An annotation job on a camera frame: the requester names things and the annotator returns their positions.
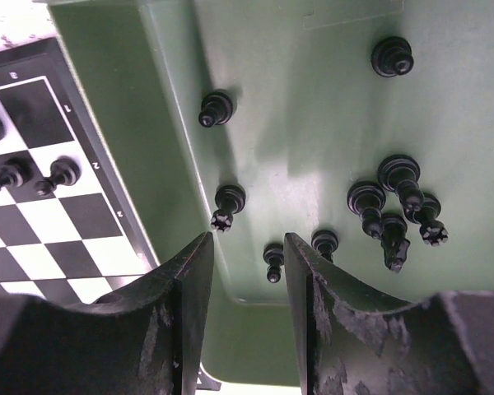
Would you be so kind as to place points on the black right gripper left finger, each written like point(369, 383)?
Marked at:
point(143, 338)

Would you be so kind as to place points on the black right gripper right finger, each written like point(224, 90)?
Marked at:
point(354, 339)

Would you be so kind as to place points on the black pawn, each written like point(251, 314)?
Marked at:
point(64, 171)
point(14, 173)
point(216, 109)

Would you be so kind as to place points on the green plastic tray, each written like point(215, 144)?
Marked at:
point(322, 92)

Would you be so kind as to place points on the black knight in tray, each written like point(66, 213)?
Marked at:
point(393, 241)

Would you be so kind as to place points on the black white chessboard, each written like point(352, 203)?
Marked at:
point(68, 232)

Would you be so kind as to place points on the black rook in tray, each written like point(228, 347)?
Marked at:
point(230, 200)

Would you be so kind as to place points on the black bishop in tray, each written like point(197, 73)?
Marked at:
point(399, 174)

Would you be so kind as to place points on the black pawn in tray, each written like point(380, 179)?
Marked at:
point(216, 109)

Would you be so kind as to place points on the floral patterned tablecloth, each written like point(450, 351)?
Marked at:
point(24, 22)

